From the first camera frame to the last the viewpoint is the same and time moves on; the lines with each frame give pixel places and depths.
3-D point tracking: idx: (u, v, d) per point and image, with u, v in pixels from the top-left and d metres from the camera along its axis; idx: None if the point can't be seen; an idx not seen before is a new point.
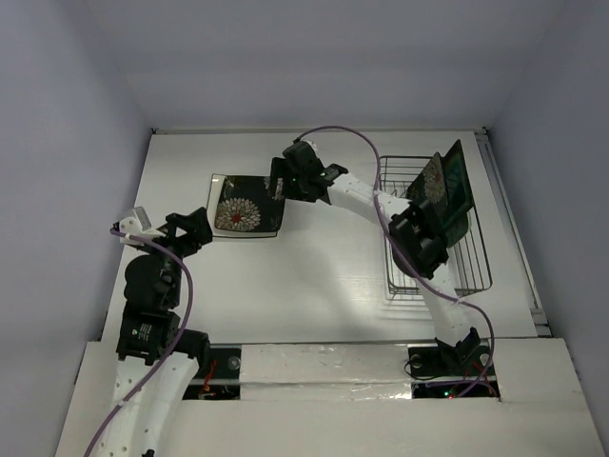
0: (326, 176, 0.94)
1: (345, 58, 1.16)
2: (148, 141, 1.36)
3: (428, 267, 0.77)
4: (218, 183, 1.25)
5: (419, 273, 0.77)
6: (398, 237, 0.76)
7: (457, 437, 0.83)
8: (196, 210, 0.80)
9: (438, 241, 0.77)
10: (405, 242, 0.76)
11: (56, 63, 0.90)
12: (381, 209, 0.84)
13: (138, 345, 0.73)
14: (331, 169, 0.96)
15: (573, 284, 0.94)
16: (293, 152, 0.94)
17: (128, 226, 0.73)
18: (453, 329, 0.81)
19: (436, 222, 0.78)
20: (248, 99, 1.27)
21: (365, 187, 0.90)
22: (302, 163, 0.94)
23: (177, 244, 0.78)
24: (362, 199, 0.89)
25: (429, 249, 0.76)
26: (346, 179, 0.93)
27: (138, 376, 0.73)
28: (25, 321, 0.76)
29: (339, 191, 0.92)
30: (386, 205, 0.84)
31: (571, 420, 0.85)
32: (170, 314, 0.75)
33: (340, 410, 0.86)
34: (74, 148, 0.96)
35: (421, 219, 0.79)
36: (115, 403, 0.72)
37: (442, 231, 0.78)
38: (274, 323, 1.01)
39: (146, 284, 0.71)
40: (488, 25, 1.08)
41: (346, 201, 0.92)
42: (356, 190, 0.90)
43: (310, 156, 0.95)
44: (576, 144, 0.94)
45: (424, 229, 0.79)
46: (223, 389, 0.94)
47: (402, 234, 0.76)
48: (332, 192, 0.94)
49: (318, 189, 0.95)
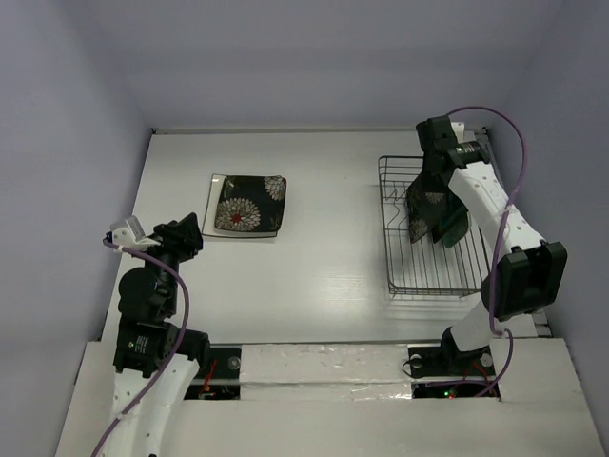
0: (463, 150, 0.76)
1: (345, 57, 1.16)
2: (148, 141, 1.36)
3: (513, 308, 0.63)
4: (218, 183, 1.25)
5: (497, 312, 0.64)
6: (509, 275, 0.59)
7: (458, 438, 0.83)
8: (184, 220, 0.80)
9: (540, 295, 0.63)
10: (511, 280, 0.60)
11: (56, 64, 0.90)
12: (504, 231, 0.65)
13: (135, 357, 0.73)
14: (468, 147, 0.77)
15: (572, 284, 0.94)
16: (429, 122, 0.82)
17: (121, 236, 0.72)
18: (473, 343, 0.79)
19: (556, 276, 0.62)
20: (248, 99, 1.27)
21: (500, 192, 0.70)
22: (435, 133, 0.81)
23: (172, 251, 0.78)
24: (488, 205, 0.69)
25: (529, 300, 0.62)
26: (481, 170, 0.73)
27: (137, 387, 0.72)
28: (24, 323, 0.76)
29: (466, 181, 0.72)
30: (514, 228, 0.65)
31: (571, 420, 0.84)
32: (167, 325, 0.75)
33: (340, 411, 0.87)
34: (73, 148, 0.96)
35: (541, 268, 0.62)
36: (114, 415, 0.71)
37: (553, 290, 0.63)
38: (275, 323, 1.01)
39: (139, 297, 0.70)
40: (488, 24, 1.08)
41: (465, 193, 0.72)
42: (486, 191, 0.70)
43: (445, 130, 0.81)
44: (577, 143, 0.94)
45: (537, 275, 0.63)
46: (223, 389, 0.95)
47: (513, 272, 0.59)
48: (456, 177, 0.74)
49: (444, 161, 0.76)
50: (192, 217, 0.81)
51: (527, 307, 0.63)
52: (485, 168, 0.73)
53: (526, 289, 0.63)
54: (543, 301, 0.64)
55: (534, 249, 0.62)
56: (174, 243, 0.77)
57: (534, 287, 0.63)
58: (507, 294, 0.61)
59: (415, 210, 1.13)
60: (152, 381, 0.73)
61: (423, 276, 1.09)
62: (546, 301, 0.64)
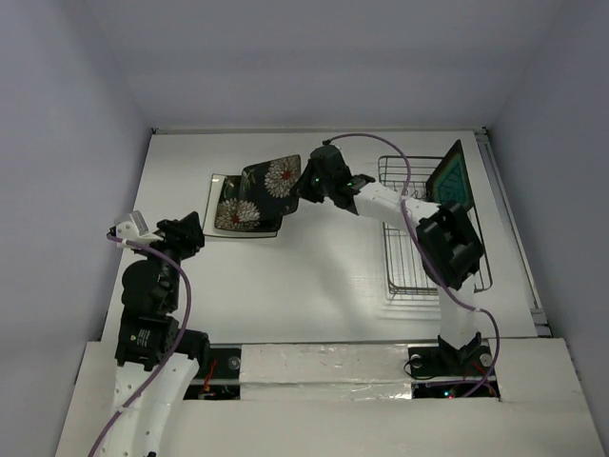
0: (354, 186, 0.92)
1: (344, 57, 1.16)
2: (148, 141, 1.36)
3: (459, 271, 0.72)
4: (218, 183, 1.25)
5: (446, 283, 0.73)
6: (430, 241, 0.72)
7: (457, 436, 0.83)
8: (186, 217, 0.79)
9: (470, 248, 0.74)
10: (435, 246, 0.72)
11: (57, 65, 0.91)
12: (408, 215, 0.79)
13: (136, 350, 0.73)
14: (359, 180, 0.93)
15: (573, 285, 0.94)
16: (324, 158, 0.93)
17: (125, 230, 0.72)
18: (462, 334, 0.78)
19: (467, 227, 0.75)
20: (249, 100, 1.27)
21: (392, 193, 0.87)
22: (331, 170, 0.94)
23: (174, 248, 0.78)
24: (388, 209, 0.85)
25: (461, 255, 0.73)
26: (376, 188, 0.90)
27: (138, 382, 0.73)
28: (25, 321, 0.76)
29: (366, 202, 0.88)
30: (414, 208, 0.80)
31: (571, 420, 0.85)
32: (169, 319, 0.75)
33: (340, 411, 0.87)
34: (73, 148, 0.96)
35: (454, 227, 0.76)
36: (115, 408, 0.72)
37: (477, 242, 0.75)
38: (274, 323, 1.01)
39: (142, 289, 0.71)
40: (488, 26, 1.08)
41: (371, 208, 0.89)
42: (382, 198, 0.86)
43: (339, 165, 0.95)
44: (577, 142, 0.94)
45: (457, 237, 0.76)
46: (223, 389, 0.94)
47: (433, 238, 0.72)
48: (361, 202, 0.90)
49: (345, 199, 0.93)
50: (195, 214, 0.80)
51: (467, 264, 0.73)
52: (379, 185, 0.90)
53: (455, 248, 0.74)
54: (478, 255, 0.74)
55: (440, 217, 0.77)
56: (177, 239, 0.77)
57: (458, 245, 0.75)
58: (445, 260, 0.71)
59: (252, 191, 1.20)
60: (154, 375, 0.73)
61: (423, 276, 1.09)
62: (480, 252, 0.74)
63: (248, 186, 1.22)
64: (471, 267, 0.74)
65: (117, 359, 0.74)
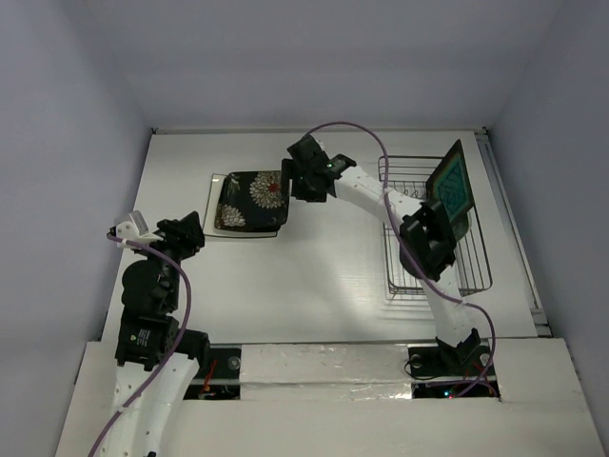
0: (333, 167, 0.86)
1: (344, 57, 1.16)
2: (148, 141, 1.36)
3: (435, 266, 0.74)
4: (218, 183, 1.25)
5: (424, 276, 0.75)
6: (410, 240, 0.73)
7: (458, 436, 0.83)
8: (186, 216, 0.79)
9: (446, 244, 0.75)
10: (415, 244, 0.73)
11: (56, 65, 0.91)
12: (391, 210, 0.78)
13: (136, 350, 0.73)
14: (337, 160, 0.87)
15: (573, 285, 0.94)
16: (298, 146, 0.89)
17: (125, 230, 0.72)
18: (455, 330, 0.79)
19: (446, 223, 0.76)
20: (248, 99, 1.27)
21: (375, 182, 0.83)
22: (306, 156, 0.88)
23: (174, 248, 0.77)
24: (371, 196, 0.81)
25: (438, 250, 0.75)
26: (355, 172, 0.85)
27: (138, 382, 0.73)
28: (25, 321, 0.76)
29: (346, 188, 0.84)
30: (397, 205, 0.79)
31: (572, 419, 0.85)
32: (169, 319, 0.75)
33: (340, 410, 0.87)
34: (74, 148, 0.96)
35: (433, 223, 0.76)
36: (115, 408, 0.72)
37: (452, 236, 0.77)
38: (275, 323, 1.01)
39: (142, 289, 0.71)
40: (488, 26, 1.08)
41: (353, 196, 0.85)
42: (364, 187, 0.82)
43: (315, 149, 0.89)
44: (577, 143, 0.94)
45: (433, 231, 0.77)
46: (223, 389, 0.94)
47: (414, 236, 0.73)
48: (339, 188, 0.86)
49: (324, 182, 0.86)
50: (195, 214, 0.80)
51: (442, 257, 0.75)
52: (359, 169, 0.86)
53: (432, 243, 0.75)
54: (451, 248, 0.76)
55: (421, 212, 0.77)
56: (177, 239, 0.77)
57: (434, 240, 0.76)
58: (423, 256, 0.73)
59: (237, 199, 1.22)
60: (154, 375, 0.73)
61: None
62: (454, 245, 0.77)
63: (234, 192, 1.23)
64: (444, 259, 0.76)
65: (117, 359, 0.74)
